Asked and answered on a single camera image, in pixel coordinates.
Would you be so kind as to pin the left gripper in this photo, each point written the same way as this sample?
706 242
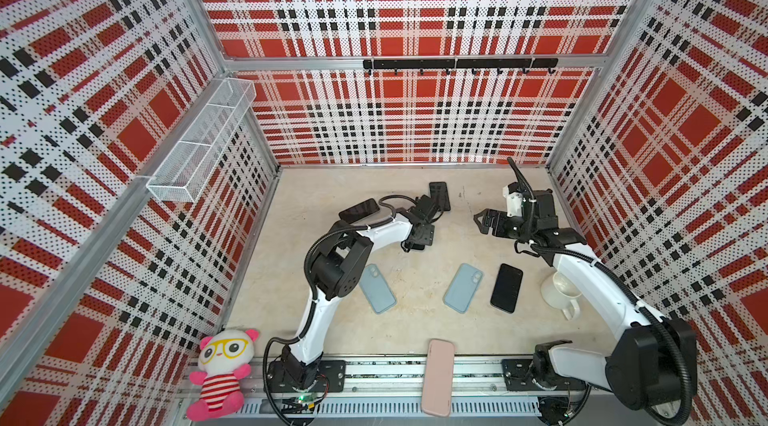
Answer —
426 237

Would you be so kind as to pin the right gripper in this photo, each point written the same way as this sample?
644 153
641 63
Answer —
501 218

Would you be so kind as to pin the black phone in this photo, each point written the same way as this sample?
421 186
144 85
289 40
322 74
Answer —
438 191
359 211
506 289

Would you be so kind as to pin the light blue case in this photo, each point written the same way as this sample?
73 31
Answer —
376 289
462 288

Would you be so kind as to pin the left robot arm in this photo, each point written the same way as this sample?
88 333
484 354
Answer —
335 263

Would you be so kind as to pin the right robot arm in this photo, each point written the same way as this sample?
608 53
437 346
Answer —
653 365

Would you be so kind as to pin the pink phone case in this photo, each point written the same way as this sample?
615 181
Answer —
436 397

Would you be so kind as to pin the white cup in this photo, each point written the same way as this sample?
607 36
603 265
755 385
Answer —
561 294

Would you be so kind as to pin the pink plush toy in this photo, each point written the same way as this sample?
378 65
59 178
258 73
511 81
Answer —
223 362

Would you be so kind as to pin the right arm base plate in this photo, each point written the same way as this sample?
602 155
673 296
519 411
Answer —
532 375

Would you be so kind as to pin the black hook rail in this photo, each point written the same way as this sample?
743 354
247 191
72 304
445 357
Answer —
524 64

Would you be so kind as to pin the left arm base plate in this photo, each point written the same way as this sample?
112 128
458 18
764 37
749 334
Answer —
320 376

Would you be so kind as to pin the white wire basket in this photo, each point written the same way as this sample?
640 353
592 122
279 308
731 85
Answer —
187 169

